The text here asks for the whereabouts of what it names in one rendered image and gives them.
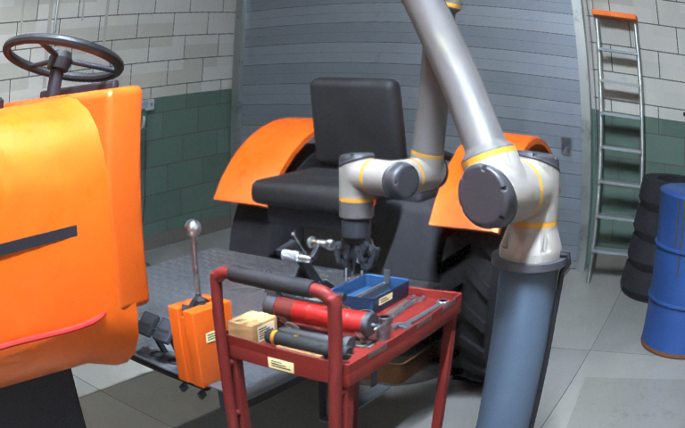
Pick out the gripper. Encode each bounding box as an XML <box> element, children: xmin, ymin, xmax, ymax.
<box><xmin>334</xmin><ymin>218</ymin><xmax>382</xmax><ymax>271</ymax></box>

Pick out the grey metal gauge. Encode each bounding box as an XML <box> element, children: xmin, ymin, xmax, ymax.
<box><xmin>354</xmin><ymin>268</ymin><xmax>392</xmax><ymax>299</ymax></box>

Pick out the blue tray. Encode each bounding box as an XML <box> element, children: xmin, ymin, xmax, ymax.
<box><xmin>330</xmin><ymin>272</ymin><xmax>411</xmax><ymax>314</ymax></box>

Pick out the grey grip handbrake lever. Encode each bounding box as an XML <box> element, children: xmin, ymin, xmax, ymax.
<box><xmin>279</xmin><ymin>248</ymin><xmax>334</xmax><ymax>287</ymax></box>

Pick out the black tractor tyre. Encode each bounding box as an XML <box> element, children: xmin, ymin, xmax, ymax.
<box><xmin>447</xmin><ymin>233</ymin><xmax>505</xmax><ymax>387</ymax></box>

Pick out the black tractor seat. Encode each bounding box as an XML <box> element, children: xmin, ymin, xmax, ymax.
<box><xmin>251</xmin><ymin>77</ymin><xmax>409</xmax><ymax>210</ymax></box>

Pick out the chrome ball range lever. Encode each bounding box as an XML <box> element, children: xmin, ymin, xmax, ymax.
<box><xmin>183</xmin><ymin>218</ymin><xmax>210</xmax><ymax>309</ymax></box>

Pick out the orange lever console box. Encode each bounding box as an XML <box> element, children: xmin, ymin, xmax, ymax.
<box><xmin>167</xmin><ymin>293</ymin><xmax>235</xmax><ymax>390</ymax></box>

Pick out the orange tractor body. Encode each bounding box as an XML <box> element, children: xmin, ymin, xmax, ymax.
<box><xmin>0</xmin><ymin>85</ymin><xmax>555</xmax><ymax>428</ymax></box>

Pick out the short grey spanner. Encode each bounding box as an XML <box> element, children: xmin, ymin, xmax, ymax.
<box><xmin>382</xmin><ymin>293</ymin><xmax>427</xmax><ymax>320</ymax></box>

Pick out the red grease gun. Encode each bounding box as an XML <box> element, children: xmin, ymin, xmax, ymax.
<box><xmin>260</xmin><ymin>294</ymin><xmax>382</xmax><ymax>339</ymax></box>

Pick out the long grey spanner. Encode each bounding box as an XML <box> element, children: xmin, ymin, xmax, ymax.
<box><xmin>392</xmin><ymin>298</ymin><xmax>451</xmax><ymax>331</ymax></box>

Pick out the red tool cart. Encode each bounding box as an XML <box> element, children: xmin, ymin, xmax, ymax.
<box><xmin>209</xmin><ymin>266</ymin><xmax>464</xmax><ymax>428</ymax></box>

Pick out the small cardboard box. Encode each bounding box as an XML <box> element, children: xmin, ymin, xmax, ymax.
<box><xmin>227</xmin><ymin>309</ymin><xmax>278</xmax><ymax>344</ymax></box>

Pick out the black foot pedal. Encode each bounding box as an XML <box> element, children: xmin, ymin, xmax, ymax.
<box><xmin>137</xmin><ymin>310</ymin><xmax>161</xmax><ymax>339</ymax></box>
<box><xmin>153</xmin><ymin>317</ymin><xmax>176</xmax><ymax>357</ymax></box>

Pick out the grey roller door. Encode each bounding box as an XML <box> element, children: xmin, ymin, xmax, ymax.
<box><xmin>239</xmin><ymin>0</ymin><xmax>585</xmax><ymax>263</ymax></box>

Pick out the grey ladder orange top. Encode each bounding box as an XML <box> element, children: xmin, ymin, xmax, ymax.
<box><xmin>584</xmin><ymin>9</ymin><xmax>647</xmax><ymax>284</ymax></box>

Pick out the stack of black tyres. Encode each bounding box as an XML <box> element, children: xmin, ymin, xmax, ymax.
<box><xmin>619</xmin><ymin>172</ymin><xmax>685</xmax><ymax>304</ymax></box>

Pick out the blue steel drum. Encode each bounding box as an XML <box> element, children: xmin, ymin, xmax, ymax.
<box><xmin>640</xmin><ymin>182</ymin><xmax>685</xmax><ymax>360</ymax></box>

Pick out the black steering wheel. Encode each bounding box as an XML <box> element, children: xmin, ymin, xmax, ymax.
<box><xmin>2</xmin><ymin>33</ymin><xmax>125</xmax><ymax>98</ymax></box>

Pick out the black torch yellow ring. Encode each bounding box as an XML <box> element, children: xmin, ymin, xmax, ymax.
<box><xmin>263</xmin><ymin>327</ymin><xmax>358</xmax><ymax>360</ymax></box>

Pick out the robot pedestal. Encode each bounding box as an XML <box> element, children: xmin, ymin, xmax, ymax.
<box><xmin>475</xmin><ymin>250</ymin><xmax>572</xmax><ymax>428</ymax></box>

